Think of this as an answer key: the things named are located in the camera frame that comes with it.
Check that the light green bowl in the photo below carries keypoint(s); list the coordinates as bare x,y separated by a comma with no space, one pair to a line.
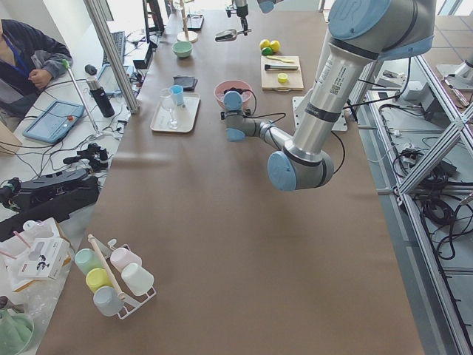
182,49

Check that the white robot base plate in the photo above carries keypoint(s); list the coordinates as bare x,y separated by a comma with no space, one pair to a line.
302,106

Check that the green lime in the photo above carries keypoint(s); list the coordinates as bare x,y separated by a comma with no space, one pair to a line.
266,51

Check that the black keyboard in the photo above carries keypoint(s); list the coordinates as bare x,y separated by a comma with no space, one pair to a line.
119,39

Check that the cream rabbit serving tray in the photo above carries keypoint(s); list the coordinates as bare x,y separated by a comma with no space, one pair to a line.
185,115

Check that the grey-blue cup on rack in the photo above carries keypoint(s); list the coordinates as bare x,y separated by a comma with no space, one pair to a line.
107,301

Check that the yellow lemon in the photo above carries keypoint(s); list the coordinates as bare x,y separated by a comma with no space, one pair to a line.
275,46
264,43

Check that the blue teach pendant tablet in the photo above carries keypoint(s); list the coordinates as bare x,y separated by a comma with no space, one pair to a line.
54,123

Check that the pink cup on rack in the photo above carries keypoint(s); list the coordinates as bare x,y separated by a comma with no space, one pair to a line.
121,257

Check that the folded grey cloth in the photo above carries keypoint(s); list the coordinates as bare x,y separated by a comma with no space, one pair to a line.
188,83

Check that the light blue cup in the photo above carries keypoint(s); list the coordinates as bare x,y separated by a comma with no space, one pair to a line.
177,94

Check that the bamboo cutting board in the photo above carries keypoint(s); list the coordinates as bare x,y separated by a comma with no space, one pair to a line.
269,78

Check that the white cup on rack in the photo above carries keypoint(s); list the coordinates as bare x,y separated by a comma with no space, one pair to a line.
137,278

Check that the wooden rack handle stick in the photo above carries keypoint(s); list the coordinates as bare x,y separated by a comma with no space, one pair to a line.
93,241

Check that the half lemon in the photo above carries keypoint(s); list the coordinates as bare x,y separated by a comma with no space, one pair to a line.
282,77

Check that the black water bottle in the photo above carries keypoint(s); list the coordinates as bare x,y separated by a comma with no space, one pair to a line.
100,97

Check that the seated person in hoodie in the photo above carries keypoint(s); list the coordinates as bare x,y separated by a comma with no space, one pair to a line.
30,60

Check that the steel muddler black tip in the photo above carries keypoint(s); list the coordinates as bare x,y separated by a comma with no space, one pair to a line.
276,67

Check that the yellow cup on rack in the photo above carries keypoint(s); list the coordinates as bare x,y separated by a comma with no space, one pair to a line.
97,278

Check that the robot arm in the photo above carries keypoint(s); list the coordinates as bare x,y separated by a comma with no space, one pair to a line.
264,5
358,33

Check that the white product box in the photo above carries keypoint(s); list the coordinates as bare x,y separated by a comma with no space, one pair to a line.
43,261

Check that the aluminium frame post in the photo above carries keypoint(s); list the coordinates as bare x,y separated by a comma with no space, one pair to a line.
105,38

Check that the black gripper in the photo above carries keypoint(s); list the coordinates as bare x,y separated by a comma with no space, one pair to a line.
242,11

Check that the upper yellow lemon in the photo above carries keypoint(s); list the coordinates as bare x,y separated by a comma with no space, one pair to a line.
275,46

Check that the pink bowl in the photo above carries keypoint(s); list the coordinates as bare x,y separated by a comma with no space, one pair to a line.
220,89

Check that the green cup on rack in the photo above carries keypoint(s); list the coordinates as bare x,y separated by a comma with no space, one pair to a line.
87,260

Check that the clear wine glass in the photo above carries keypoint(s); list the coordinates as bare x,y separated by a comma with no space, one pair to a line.
167,103

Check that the aluminium side frame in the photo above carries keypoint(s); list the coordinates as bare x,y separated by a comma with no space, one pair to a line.
416,127

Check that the stainless steel ice scoop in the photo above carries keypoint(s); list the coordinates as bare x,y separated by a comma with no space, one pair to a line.
230,35

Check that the yellow plastic knife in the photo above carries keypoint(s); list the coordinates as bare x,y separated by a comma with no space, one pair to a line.
277,58

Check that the white wire cup rack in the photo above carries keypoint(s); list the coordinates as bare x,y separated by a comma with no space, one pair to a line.
131,303

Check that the black picture frame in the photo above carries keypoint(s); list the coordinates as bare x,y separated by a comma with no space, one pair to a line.
195,22

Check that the lower yellow lemon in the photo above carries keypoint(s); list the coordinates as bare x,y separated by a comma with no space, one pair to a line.
264,43

